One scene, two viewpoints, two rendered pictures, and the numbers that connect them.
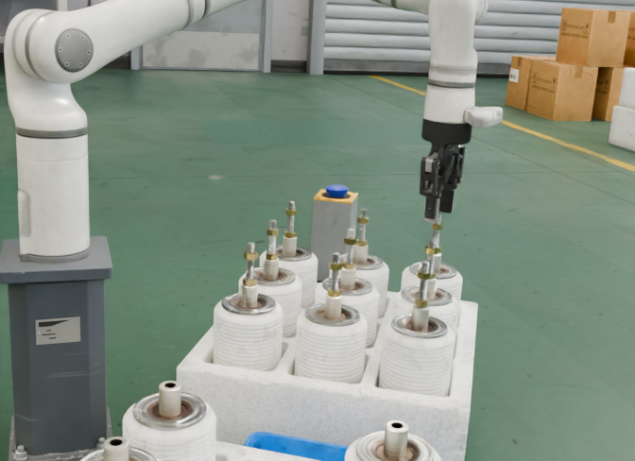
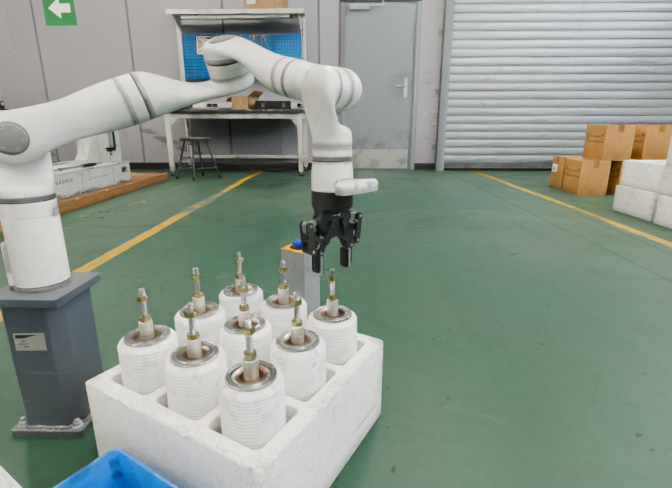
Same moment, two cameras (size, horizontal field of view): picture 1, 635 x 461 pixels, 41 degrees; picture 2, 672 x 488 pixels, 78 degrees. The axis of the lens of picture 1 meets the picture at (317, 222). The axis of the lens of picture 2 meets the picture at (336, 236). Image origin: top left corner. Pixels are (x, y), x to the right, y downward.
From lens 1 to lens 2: 0.74 m
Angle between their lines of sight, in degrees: 18
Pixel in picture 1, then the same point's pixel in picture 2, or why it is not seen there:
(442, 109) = (317, 180)
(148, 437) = not seen: outside the picture
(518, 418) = (411, 443)
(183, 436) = not seen: outside the picture
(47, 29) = not seen: outside the picture
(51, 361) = (28, 362)
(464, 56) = (330, 133)
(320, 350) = (170, 386)
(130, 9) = (68, 108)
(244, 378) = (118, 400)
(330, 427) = (171, 455)
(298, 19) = (430, 140)
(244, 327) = (126, 357)
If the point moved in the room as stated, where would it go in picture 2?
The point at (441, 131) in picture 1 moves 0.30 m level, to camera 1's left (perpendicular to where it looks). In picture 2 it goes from (318, 199) to (175, 190)
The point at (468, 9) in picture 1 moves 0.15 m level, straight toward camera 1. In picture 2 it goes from (324, 91) to (265, 83)
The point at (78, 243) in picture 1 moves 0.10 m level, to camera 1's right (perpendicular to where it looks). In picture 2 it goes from (45, 279) to (85, 286)
